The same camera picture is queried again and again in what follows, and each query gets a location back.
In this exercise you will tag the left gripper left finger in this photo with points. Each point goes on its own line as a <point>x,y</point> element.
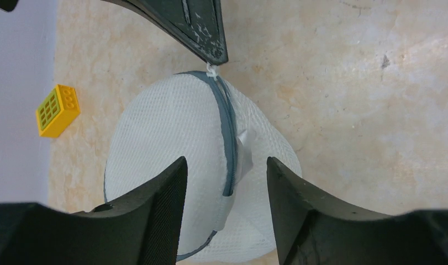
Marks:
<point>140,227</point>

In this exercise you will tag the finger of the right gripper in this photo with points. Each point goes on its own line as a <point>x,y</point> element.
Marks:
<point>196,24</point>

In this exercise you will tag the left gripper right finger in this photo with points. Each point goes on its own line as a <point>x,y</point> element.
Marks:
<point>312,226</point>

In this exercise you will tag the yellow toy brick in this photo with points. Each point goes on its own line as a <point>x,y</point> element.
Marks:
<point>57,111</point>

